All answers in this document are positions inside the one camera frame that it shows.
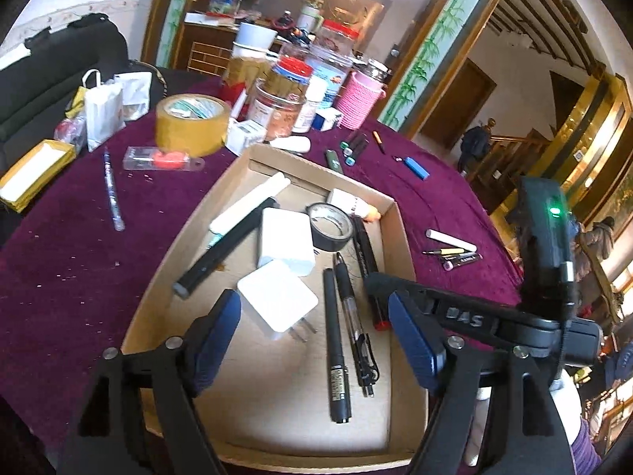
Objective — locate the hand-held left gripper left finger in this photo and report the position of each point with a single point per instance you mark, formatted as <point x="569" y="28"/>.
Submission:
<point x="217" y="336"/>

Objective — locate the blue label clear jar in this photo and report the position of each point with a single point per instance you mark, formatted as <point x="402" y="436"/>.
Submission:
<point x="331" y="76"/>

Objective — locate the white marker grey cap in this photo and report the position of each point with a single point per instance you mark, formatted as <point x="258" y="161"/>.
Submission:
<point x="247" y="205"/>

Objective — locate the black marker pink tip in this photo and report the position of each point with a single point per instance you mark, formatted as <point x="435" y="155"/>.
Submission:
<point x="457" y="263"/>

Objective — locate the large white charger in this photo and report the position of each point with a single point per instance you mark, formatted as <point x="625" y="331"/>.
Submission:
<point x="287" y="237"/>

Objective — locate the yellow box white contents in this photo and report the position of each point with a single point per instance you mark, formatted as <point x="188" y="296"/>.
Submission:
<point x="29" y="178"/>

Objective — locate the bamboo painted wall panel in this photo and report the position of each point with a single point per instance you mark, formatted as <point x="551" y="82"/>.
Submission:
<point x="175" y="10"/>
<point x="435" y="44"/>

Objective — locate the dark green lighter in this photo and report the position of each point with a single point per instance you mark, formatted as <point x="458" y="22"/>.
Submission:
<point x="335" y="161"/>

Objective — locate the colourful printed box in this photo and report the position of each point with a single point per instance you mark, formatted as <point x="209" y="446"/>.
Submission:
<point x="220" y="5"/>

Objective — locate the white pouch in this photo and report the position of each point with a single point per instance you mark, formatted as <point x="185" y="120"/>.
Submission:
<point x="136" y="94"/>

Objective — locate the black tape roll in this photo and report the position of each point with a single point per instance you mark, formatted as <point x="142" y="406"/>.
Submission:
<point x="316" y="237"/>

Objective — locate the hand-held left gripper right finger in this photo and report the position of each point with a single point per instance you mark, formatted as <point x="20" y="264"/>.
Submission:
<point x="413" y="341"/>

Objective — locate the small white bottle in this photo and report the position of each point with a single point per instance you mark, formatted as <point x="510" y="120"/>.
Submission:
<point x="312" y="106"/>

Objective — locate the person's right hand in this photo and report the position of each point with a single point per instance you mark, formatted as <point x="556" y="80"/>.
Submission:
<point x="567" y="405"/>

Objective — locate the short yellow black pen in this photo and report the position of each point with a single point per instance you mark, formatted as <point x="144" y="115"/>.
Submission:
<point x="378" y="142"/>

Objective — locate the blue pen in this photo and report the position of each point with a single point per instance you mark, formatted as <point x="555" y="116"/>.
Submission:
<point x="112" y="193"/>

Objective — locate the long yellow black pen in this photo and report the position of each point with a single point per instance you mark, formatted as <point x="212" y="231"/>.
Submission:
<point x="442" y="251"/>

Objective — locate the white paper bag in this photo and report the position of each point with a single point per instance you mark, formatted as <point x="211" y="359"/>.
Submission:
<point x="104" y="118"/>

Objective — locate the gold label jar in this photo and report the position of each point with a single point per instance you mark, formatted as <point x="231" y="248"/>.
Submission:
<point x="245" y="72"/>

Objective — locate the black marker white cap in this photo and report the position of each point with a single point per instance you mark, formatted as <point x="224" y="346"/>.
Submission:
<point x="356" y="144"/>

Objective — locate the small blue white box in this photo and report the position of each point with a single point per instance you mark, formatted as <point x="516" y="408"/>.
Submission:
<point x="326" y="119"/>

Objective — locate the thick white marker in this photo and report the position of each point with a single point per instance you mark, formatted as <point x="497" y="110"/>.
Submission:
<point x="450" y="241"/>

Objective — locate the white plastic tub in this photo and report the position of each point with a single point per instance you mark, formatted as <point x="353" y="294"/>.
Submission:
<point x="254" y="37"/>

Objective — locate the white charger with prongs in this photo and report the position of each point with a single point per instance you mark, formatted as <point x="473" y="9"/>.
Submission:
<point x="274" y="297"/>

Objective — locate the pink knitted sleeve bottle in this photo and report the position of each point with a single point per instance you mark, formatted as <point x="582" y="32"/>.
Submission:
<point x="358" y="101"/>

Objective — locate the red item in plastic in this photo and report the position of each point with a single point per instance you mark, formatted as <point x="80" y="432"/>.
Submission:
<point x="69" y="131"/>

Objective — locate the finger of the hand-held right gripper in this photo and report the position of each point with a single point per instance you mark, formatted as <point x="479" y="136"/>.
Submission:
<point x="484" y="314"/>

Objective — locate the blue lighter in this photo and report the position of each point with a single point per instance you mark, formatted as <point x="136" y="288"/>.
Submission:
<point x="416" y="168"/>

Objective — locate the clear package orange item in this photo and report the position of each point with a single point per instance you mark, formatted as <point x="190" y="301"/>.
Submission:
<point x="168" y="160"/>

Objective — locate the white paper sheet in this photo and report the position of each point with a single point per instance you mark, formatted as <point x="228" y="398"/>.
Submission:
<point x="15" y="57"/>

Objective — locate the yellow packet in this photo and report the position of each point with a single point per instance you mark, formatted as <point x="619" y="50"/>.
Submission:
<point x="76" y="104"/>

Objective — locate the pale green mug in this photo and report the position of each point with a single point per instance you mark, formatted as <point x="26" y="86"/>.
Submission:
<point x="309" y="17"/>

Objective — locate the wooden door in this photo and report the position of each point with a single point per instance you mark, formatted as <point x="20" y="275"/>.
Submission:
<point x="460" y="99"/>

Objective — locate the red lid jar orange label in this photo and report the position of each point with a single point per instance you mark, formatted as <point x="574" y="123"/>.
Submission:
<point x="277" y="109"/>

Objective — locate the black marker white print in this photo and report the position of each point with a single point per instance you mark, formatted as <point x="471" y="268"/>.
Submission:
<point x="465" y="257"/>

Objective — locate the black marker green cap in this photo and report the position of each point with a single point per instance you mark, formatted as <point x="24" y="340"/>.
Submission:
<point x="349" y="139"/>

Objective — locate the long black marker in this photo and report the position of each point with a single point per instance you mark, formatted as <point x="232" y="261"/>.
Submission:
<point x="207" y="262"/>

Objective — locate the clear black click pen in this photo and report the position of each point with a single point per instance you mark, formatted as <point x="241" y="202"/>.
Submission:
<point x="353" y="321"/>

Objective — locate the shallow cardboard box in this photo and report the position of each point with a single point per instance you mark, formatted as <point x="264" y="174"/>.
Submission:
<point x="277" y="405"/>

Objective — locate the red lid clear jar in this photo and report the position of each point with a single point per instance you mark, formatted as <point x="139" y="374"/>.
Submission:
<point x="341" y="34"/>

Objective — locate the black marker red end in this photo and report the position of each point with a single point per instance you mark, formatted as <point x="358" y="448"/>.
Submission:
<point x="366" y="257"/>

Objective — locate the white tube pink end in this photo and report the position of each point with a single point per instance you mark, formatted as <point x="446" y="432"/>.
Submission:
<point x="346" y="200"/>

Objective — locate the yellow packing tape roll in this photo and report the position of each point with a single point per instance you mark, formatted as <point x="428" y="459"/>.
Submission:
<point x="188" y="138"/>

